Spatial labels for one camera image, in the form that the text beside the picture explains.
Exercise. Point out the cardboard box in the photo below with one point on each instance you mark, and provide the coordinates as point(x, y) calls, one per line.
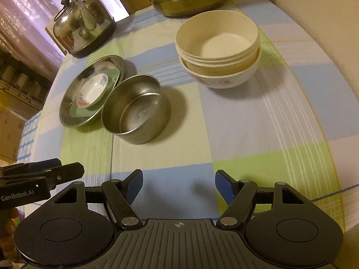
point(9, 134)

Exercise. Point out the dark folding metal rack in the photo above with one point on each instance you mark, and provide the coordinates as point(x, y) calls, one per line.
point(22, 84)

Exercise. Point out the checked pastel tablecloth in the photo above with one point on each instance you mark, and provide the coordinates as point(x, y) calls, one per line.
point(252, 123)

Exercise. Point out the patterned sheer curtain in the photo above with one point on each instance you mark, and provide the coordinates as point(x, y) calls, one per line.
point(28, 11)

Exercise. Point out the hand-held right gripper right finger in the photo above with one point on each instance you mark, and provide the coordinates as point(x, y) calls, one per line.
point(225, 186)

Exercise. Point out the stainless steel kettle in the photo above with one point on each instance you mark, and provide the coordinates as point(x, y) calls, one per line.
point(81, 25)

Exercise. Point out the stainless steel plate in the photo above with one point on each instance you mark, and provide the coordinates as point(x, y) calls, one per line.
point(67, 109)

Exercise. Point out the white wooden chair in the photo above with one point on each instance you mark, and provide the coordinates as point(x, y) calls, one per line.
point(52, 37)

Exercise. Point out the person's left hand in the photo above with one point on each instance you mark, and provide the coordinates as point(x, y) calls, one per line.
point(7, 227)

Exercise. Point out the small floral saucer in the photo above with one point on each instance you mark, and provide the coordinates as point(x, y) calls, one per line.
point(89, 89)

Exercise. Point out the green square plate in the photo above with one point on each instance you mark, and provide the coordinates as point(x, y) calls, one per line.
point(112, 74)

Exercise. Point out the white floral ceramic bowl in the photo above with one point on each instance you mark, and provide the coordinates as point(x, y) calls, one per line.
point(224, 81)

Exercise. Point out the cream plastic bowls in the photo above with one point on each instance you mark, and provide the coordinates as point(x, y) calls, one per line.
point(218, 42)

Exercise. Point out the blue white gingham cloth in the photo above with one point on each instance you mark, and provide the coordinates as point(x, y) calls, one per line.
point(29, 137)

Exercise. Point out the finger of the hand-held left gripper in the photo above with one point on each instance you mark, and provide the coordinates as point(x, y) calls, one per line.
point(47, 163)
point(67, 171)

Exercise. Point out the stainless steel bowl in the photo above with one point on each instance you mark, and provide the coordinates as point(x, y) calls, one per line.
point(134, 112)

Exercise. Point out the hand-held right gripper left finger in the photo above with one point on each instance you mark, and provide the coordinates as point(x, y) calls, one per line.
point(134, 186)

